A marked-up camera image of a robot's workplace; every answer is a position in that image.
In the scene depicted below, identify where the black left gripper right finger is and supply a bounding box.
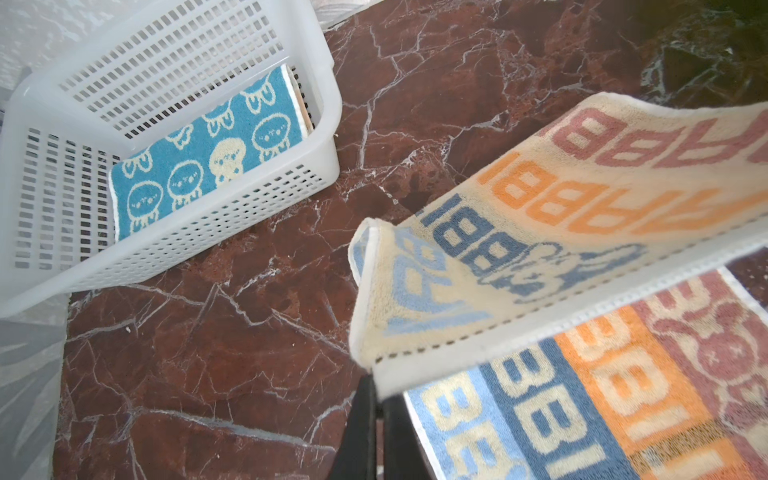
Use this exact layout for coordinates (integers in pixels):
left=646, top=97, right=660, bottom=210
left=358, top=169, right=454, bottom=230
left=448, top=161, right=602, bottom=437
left=382, top=395, right=432, bottom=480

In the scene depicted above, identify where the blue bunny pattern towel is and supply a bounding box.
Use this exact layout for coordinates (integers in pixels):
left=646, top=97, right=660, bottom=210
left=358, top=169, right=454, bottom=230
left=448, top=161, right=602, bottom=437
left=109, top=64, right=313, bottom=240

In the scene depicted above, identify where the beige towel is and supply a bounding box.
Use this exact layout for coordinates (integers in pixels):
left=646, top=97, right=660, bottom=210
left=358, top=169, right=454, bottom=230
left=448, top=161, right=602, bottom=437
left=348, top=93, right=767, bottom=479

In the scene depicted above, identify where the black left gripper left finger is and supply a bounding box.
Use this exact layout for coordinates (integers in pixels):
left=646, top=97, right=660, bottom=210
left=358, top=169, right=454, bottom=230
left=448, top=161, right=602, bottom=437
left=327, top=375, right=378, bottom=480

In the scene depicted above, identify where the white plastic perforated basket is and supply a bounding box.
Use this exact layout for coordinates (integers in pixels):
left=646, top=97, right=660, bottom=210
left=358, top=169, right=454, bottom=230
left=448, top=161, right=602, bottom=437
left=1, top=1, right=342, bottom=317

